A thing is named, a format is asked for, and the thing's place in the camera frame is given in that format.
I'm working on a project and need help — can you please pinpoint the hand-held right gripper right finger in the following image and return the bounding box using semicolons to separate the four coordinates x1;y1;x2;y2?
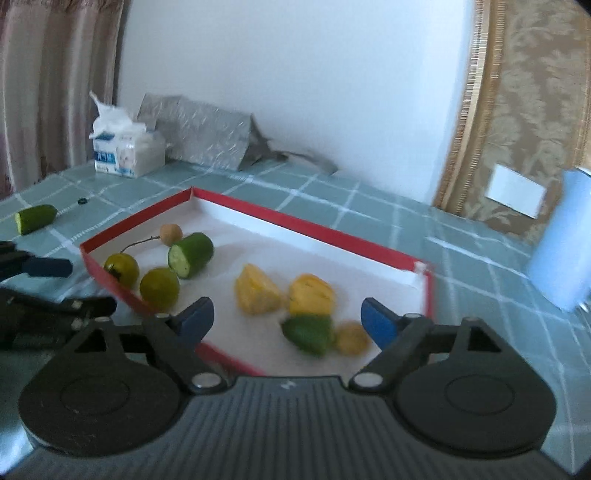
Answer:
348;298;527;393

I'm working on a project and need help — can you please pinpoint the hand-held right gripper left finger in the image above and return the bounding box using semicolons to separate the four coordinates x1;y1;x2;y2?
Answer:
51;296;232;394

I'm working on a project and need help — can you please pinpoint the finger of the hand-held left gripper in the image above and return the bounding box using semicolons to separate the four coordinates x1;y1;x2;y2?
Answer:
0;240;73;280
0;288;117;352

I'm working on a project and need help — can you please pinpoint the green tomato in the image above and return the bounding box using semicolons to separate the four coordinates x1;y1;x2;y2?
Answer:
139;268;181;311
104;252;140;289

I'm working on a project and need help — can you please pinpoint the thick cucumber piece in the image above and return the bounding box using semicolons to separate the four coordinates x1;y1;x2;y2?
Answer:
167;232;215;280

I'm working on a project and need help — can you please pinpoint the yellow fruit piece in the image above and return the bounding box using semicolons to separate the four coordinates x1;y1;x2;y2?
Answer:
235;263;283;317
288;274;335;317

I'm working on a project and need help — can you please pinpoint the brown longan with stem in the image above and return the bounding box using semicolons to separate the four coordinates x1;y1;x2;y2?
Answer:
119;223;183;254

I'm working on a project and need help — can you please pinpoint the red cardboard box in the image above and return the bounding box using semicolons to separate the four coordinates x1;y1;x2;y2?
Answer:
79;186;435;377

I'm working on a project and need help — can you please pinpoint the slim cucumber piece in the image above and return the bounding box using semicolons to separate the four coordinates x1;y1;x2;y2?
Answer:
15;204;58;236

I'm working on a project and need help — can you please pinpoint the tissue pack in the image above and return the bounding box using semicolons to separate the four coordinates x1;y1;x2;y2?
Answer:
89;91;166;178

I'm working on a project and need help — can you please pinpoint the striped curtain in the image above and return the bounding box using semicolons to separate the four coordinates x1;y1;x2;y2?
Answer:
0;0;125;201

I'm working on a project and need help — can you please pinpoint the grey patterned bag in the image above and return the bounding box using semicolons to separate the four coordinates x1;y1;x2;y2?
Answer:
137;92;338;175

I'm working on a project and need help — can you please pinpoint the light blue kettle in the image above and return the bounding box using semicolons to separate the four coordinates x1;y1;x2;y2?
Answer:
526;166;591;312

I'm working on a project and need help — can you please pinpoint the white wall switch plate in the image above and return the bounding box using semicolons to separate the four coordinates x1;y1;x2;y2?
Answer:
487;164;546;220

